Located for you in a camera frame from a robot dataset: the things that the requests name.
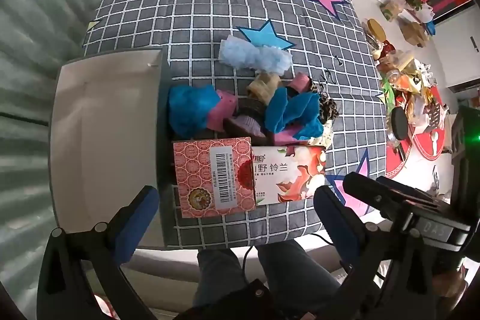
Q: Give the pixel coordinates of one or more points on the cream polka dot scrunchie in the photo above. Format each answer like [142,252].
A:
[327,133]

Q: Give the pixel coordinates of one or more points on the round red placemat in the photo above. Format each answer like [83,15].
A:
[425,142]

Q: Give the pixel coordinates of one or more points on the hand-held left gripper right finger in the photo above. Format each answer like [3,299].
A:
[334,219]

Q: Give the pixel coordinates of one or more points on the beige sponge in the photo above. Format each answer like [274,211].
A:
[262,87]

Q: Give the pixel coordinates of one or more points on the pile of snack packets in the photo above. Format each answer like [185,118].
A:
[408,80]

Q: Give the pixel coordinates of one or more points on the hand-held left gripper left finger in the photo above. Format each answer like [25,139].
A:
[139,218]

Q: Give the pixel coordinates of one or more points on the floral tissue box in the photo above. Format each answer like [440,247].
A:
[288,173]

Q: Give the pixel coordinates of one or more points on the black round pan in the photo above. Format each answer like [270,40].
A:
[398,123]

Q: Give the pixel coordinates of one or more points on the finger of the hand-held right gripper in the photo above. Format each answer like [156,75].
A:
[363,188]
[405,188]

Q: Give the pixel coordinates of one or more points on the light blue mesh bath puff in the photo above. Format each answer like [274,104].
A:
[255,54]

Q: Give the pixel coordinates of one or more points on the round bamboo lid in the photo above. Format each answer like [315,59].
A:
[376,29]

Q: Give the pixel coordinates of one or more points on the blue nonwoven cloth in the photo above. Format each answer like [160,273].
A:
[292,113]
[191,110]

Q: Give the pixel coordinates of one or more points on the grey storage box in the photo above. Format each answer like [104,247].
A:
[108,136]

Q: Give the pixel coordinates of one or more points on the cardboard box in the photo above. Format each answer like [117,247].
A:
[413,33]

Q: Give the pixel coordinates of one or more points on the red patterned box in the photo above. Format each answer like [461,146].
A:
[213,177]

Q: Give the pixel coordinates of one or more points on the leopard print scrunchie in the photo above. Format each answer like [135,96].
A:
[328,108]

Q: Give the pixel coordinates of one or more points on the pink sponge with holes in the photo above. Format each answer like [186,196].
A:
[222,110]

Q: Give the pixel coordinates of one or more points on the brown purple knitted sock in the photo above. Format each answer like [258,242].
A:
[247,115]

